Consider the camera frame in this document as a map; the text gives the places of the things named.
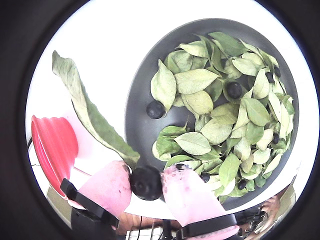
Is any dark grey round bowl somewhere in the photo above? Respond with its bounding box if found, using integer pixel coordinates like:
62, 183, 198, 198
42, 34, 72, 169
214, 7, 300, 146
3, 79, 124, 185
124, 17, 300, 212

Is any pink covered gripper finger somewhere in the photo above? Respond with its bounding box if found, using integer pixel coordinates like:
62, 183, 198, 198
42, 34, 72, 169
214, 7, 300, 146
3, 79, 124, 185
59, 160, 133, 240
159, 162, 240, 240

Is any green leaves pile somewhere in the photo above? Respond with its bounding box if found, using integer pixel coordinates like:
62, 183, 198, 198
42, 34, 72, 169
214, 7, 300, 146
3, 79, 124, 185
150, 31, 296, 198

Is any red ribbed plastic cup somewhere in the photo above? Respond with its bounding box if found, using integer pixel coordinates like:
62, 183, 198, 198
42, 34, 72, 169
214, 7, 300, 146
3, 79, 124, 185
31, 114, 80, 202

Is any large long green leaf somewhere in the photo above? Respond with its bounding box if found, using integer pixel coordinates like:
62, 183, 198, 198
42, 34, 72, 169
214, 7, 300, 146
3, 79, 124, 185
51, 50, 141, 169

